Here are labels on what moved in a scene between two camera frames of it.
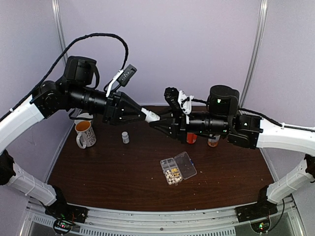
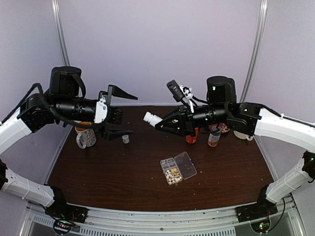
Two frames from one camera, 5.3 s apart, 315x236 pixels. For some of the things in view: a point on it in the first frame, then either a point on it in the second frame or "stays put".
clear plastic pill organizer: x=177 y=168 stays put
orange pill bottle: x=191 y=137 stays put
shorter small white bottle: x=151 y=117 stays put
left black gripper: x=110 y=112 → x=113 y=90
